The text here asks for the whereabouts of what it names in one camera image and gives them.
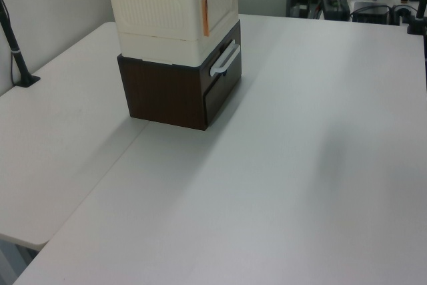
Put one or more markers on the black clamp camera stand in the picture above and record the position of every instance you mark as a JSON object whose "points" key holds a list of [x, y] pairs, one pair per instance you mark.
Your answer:
{"points": [[415, 21]]}

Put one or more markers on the cream plastic cabinet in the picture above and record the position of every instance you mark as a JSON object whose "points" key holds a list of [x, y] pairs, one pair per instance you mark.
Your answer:
{"points": [[150, 8]]}

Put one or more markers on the black device with green part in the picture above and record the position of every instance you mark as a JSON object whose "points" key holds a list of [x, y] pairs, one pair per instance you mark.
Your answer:
{"points": [[335, 6]]}

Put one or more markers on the black camera pole with base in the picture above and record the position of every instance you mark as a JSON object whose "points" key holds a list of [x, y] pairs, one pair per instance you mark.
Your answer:
{"points": [[15, 51]]}

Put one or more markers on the black box device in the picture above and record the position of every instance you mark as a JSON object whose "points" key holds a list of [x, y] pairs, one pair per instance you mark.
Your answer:
{"points": [[368, 13]]}

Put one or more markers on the dark brown wooden drawer unit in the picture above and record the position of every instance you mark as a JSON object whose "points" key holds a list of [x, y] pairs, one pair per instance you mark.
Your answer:
{"points": [[160, 94]]}

